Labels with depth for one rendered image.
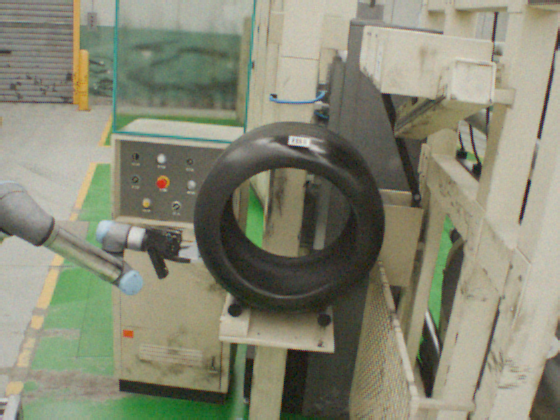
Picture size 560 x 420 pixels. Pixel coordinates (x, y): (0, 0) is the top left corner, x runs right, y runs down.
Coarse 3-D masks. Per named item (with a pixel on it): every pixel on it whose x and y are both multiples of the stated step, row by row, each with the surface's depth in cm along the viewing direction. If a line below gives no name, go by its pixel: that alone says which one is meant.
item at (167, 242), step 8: (144, 232) 180; (152, 232) 180; (160, 232) 180; (168, 232) 182; (176, 232) 183; (144, 240) 179; (152, 240) 181; (160, 240) 181; (168, 240) 180; (176, 240) 178; (144, 248) 180; (160, 248) 180; (168, 248) 181; (176, 248) 180; (160, 256) 181; (168, 256) 180
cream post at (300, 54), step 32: (288, 0) 182; (320, 0) 182; (288, 32) 186; (320, 32) 185; (288, 64) 189; (288, 96) 192; (288, 192) 203; (288, 224) 207; (256, 352) 225; (256, 384) 230; (256, 416) 235
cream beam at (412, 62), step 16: (368, 32) 164; (384, 32) 131; (400, 32) 125; (416, 32) 125; (368, 48) 161; (384, 48) 128; (400, 48) 126; (416, 48) 126; (432, 48) 126; (448, 48) 126; (464, 48) 125; (480, 48) 125; (368, 64) 157; (384, 64) 128; (400, 64) 127; (416, 64) 127; (432, 64) 127; (384, 80) 129; (400, 80) 129; (416, 80) 128; (432, 80) 128; (416, 96) 130; (432, 96) 129
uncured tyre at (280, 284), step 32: (256, 128) 179; (288, 128) 168; (320, 128) 176; (224, 160) 164; (256, 160) 160; (288, 160) 160; (320, 160) 159; (352, 160) 163; (224, 192) 164; (352, 192) 162; (224, 224) 196; (352, 224) 194; (384, 224) 170; (224, 256) 170; (256, 256) 199; (320, 256) 198; (352, 256) 168; (224, 288) 177; (256, 288) 173; (288, 288) 194; (320, 288) 172; (352, 288) 174
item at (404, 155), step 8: (384, 96) 184; (384, 104) 185; (392, 104) 185; (392, 112) 186; (392, 120) 187; (392, 128) 188; (400, 144) 189; (400, 152) 190; (408, 160) 191; (408, 168) 191; (408, 176) 192; (408, 184) 195; (416, 184) 193; (416, 192) 194; (416, 200) 195
